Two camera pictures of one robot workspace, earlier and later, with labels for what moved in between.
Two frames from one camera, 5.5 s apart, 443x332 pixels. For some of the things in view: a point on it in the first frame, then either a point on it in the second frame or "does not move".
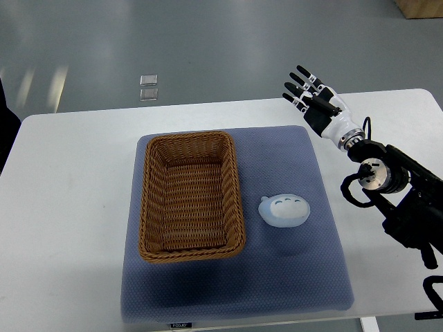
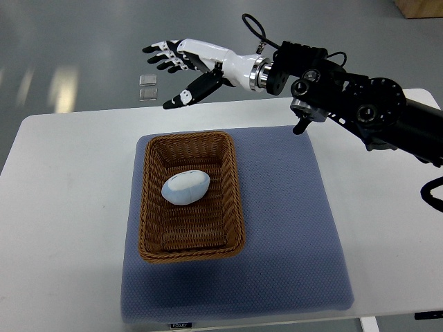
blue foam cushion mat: (282, 270) does not move
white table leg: (369, 324) does not move
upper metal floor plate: (148, 79) does not move
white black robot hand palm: (341, 128) -> (250, 72)
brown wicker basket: (191, 205) does not move
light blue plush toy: (284, 210) -> (185, 187)
